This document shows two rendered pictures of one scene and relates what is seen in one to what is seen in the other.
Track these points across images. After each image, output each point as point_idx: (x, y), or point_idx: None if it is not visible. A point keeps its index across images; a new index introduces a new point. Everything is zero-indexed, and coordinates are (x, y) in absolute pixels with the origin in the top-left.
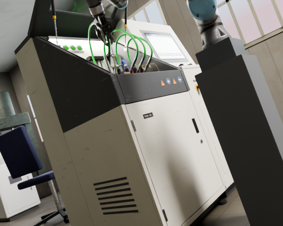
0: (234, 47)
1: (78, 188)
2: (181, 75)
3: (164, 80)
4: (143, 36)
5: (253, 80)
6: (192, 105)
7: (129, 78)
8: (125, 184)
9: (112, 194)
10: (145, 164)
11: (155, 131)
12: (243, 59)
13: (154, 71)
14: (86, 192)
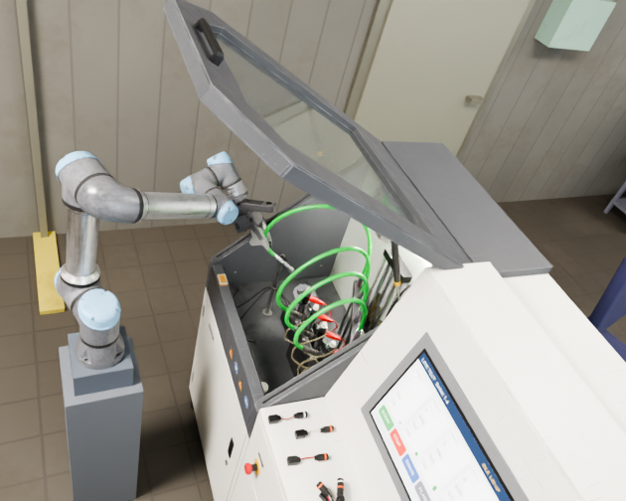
0: (69, 349)
1: None
2: (250, 407)
3: (234, 357)
4: (411, 349)
5: (61, 373)
6: (240, 444)
7: (216, 285)
8: None
9: None
10: (198, 339)
11: (209, 349)
12: (59, 352)
13: (232, 329)
14: None
